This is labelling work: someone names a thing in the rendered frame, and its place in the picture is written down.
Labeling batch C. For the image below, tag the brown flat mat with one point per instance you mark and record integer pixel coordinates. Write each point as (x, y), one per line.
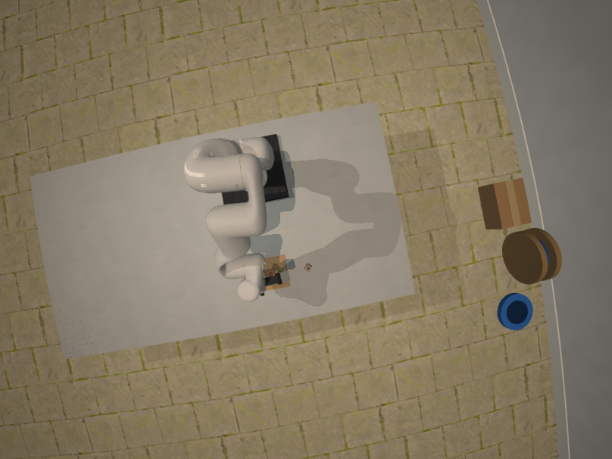
(274, 263)

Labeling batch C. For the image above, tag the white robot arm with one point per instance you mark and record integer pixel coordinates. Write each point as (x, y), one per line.
(231, 225)

